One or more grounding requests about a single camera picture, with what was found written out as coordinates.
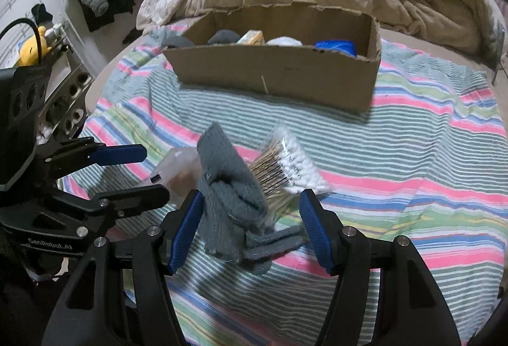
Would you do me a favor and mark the open cardboard box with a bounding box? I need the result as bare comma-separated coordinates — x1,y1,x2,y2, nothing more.
164,2,381,113

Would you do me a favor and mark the blue tissue pack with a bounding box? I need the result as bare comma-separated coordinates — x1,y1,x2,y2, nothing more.
314,40,357,57

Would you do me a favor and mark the dark grey sock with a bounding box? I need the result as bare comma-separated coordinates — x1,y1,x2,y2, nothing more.
160,29,242,50

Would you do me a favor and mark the cotton swab pack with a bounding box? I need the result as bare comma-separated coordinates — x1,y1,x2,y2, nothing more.
250,124,331,227

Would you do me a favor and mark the white sock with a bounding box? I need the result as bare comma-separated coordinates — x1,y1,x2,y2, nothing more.
265,37,302,47

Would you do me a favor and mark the grey knitted glove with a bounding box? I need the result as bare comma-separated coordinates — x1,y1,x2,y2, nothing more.
197,123,307,275

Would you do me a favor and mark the clear plastic snack bag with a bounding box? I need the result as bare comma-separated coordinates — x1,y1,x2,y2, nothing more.
145,147,202,207

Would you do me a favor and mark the striped colourful towel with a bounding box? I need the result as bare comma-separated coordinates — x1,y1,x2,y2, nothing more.
58,37,507,345

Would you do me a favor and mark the yellow plush toy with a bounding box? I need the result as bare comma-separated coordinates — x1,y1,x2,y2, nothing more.
18,26,52,66

